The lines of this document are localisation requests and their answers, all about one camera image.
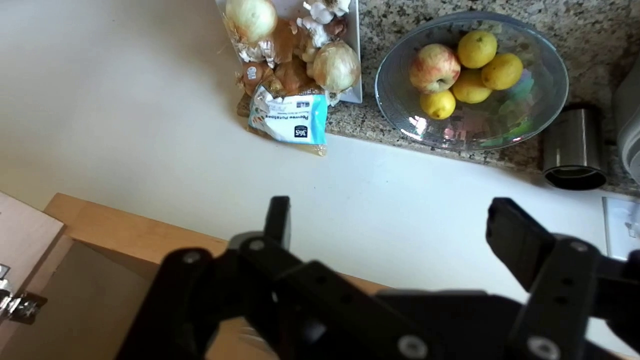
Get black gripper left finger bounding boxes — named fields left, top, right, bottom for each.
left=114, top=195, right=436, bottom=360

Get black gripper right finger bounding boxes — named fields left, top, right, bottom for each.
left=483, top=197, right=640, bottom=360

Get narrow wooden cupboard door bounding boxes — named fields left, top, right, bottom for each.
left=0, top=190, right=385, bottom=360

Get clear glass fruit bowl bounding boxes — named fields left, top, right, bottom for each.
left=372, top=10, right=571, bottom=152

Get blue white packet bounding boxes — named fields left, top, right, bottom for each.
left=245, top=87, right=331, bottom=151

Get yellow lemon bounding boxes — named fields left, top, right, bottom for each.
left=480, top=50, right=526, bottom=93
left=455, top=29, right=500, bottom=71
left=450, top=68, right=494, bottom=106
left=417, top=89, right=457, bottom=122

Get brown onion skins pile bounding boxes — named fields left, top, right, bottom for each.
left=233, top=19, right=316, bottom=98

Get yellow onion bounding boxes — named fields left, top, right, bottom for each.
left=306, top=39, right=362, bottom=94
left=224, top=0, right=279, bottom=44

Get red yellow apple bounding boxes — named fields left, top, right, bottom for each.
left=407, top=43, right=462, bottom=94

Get white rectangular tray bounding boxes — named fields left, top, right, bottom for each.
left=216, top=0, right=365, bottom=106

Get white garlic pieces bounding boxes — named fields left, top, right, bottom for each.
left=295, top=0, right=353, bottom=50

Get silver cupboard door handle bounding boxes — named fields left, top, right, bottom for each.
left=0, top=263, right=50, bottom=326

